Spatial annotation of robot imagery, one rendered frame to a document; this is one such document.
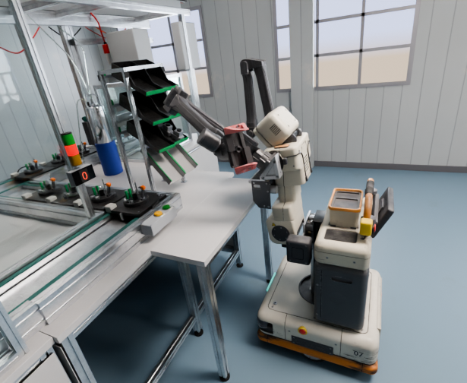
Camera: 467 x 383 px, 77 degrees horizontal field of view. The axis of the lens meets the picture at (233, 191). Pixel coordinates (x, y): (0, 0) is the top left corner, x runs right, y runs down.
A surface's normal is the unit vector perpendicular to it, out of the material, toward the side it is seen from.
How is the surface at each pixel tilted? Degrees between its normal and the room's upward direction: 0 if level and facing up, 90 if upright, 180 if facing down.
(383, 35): 90
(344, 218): 92
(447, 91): 90
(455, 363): 0
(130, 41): 90
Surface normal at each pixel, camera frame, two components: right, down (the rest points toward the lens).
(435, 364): -0.11, -0.90
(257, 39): -0.42, 0.43
